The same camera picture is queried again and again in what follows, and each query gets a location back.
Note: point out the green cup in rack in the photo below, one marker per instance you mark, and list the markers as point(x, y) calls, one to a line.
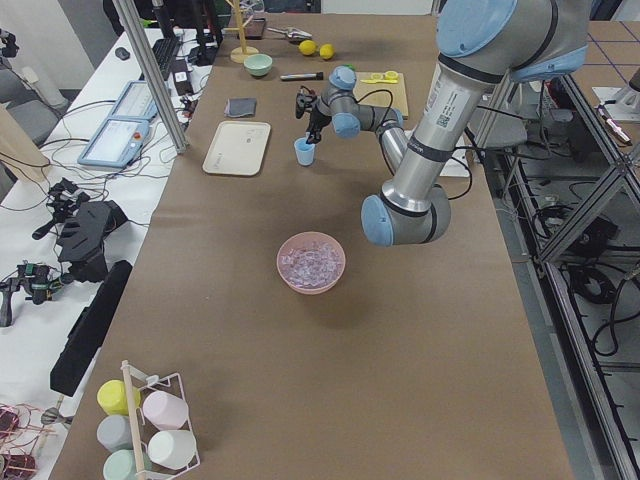
point(120, 465)

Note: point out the wooden cutting board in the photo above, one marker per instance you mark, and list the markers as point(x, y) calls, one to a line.
point(383, 94)

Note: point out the white cup in rack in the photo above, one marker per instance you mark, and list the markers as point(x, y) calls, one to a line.
point(172, 449)

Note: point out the mint green bowl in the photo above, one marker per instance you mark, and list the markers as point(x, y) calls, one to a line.
point(258, 65)

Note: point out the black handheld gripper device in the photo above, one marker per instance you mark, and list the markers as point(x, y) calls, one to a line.
point(86, 224)

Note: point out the black keyboard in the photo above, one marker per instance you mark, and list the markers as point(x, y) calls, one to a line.
point(165, 50)

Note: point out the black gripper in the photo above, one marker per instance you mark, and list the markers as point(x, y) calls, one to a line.
point(317, 118)

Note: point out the yellow plastic knife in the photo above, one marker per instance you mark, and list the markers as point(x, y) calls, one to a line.
point(373, 79)

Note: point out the white wire cup rack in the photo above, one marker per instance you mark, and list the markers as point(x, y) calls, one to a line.
point(138, 385)

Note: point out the metal ice scoop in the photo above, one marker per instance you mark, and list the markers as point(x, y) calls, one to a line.
point(292, 34)

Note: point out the yellow lemon near lime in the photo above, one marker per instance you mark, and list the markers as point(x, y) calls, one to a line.
point(326, 51)

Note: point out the yellow lemon near scoop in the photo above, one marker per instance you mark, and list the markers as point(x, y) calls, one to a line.
point(307, 47)

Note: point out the teach pendant near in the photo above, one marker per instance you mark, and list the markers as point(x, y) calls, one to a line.
point(116, 143)

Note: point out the grey cup in rack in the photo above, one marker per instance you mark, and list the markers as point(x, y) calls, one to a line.
point(114, 433)

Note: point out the aluminium frame post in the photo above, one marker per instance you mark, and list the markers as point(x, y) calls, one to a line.
point(143, 51)

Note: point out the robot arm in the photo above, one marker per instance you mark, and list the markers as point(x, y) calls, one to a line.
point(479, 43)

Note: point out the black long bar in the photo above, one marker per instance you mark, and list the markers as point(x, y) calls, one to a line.
point(88, 333)

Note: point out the wooden cup tree stand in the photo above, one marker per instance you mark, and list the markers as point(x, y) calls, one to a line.
point(243, 15)

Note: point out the yellow cup in rack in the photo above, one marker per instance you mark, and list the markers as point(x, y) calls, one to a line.
point(111, 397)

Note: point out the grey folded cloth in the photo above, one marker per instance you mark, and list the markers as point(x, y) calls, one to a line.
point(240, 107)

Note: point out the cream rabbit tray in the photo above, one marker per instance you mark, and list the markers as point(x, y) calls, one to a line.
point(237, 148)

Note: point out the pink bowl of ice cubes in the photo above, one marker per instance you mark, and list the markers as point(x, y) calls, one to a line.
point(311, 262)

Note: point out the teach pendant far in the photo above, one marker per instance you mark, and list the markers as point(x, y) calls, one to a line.
point(135, 101)

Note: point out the teach pendant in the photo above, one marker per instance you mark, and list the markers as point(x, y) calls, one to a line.
point(135, 101)
point(116, 143)

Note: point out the light blue plastic cup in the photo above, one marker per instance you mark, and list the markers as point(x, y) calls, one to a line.
point(304, 152)

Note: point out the pink cup in rack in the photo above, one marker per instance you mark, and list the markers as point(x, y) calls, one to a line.
point(165, 411)

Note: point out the steel muddler black tip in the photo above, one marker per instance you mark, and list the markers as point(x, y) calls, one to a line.
point(302, 77)

